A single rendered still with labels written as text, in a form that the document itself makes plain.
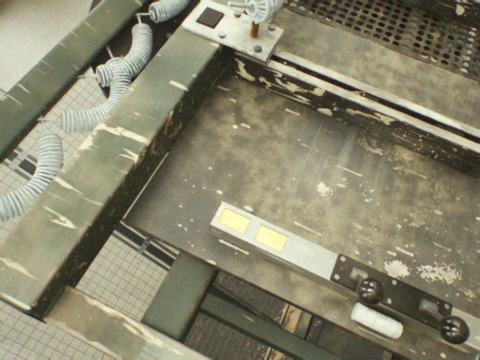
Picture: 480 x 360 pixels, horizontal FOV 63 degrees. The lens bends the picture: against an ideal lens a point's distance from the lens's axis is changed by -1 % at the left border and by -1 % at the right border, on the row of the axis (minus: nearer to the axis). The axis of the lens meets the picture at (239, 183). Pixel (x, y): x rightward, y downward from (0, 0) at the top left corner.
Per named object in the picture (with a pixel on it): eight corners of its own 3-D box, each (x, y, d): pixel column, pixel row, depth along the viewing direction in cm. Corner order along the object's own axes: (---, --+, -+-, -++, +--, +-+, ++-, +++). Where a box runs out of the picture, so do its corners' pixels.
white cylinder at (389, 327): (348, 319, 66) (393, 341, 65) (355, 316, 63) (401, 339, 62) (353, 304, 67) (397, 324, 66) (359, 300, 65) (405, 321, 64)
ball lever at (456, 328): (430, 321, 64) (467, 354, 51) (409, 310, 64) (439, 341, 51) (440, 300, 64) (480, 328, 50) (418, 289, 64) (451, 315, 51)
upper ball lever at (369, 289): (362, 289, 65) (381, 313, 52) (341, 279, 66) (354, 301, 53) (372, 268, 65) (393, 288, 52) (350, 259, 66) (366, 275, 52)
